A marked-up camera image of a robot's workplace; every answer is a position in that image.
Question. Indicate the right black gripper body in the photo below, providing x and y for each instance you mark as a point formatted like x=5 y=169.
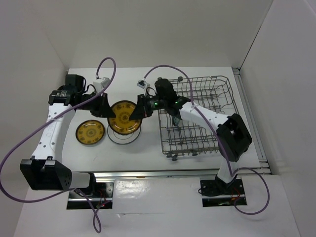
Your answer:
x=156 y=102

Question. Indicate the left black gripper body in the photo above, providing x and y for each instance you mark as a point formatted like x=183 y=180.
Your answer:
x=91 y=105

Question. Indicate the yellow patterned plate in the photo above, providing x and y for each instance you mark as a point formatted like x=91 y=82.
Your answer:
x=121 y=124
x=90 y=132

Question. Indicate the white plate thin green rings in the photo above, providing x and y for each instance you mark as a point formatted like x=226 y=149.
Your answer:
x=124 y=137

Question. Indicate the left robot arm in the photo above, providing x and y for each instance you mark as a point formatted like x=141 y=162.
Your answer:
x=44 y=170

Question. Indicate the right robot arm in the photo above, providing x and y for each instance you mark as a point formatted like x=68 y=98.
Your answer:
x=231 y=132

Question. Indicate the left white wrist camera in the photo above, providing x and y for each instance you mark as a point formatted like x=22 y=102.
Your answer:
x=101 y=83

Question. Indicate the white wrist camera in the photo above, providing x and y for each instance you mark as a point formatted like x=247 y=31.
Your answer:
x=101 y=83
x=143 y=84

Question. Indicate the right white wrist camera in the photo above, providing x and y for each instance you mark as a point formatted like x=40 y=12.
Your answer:
x=143 y=84

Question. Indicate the grey wire dish rack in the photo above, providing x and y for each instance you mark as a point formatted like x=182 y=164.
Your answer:
x=214 y=96

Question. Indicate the aluminium rail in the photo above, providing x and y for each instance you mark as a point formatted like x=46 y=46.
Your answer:
x=150 y=174

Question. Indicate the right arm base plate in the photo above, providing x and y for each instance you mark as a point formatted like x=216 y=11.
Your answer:
x=214 y=196

